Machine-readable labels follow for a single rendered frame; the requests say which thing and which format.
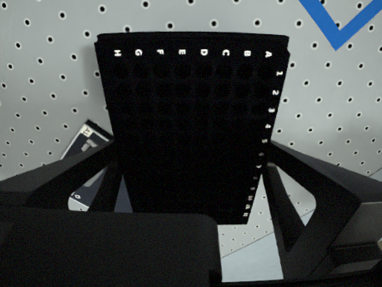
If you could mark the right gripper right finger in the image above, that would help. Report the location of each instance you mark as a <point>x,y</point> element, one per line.
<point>348,208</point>

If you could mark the black well plate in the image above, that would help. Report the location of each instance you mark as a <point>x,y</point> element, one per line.
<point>191,166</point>

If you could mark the grey perforated base plate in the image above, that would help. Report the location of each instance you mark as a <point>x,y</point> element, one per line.
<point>50,85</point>

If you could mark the blue rectangular tape outline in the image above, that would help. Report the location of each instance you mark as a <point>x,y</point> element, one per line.
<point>326,24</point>

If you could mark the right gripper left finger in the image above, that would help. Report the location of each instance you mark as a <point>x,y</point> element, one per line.
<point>50,186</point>

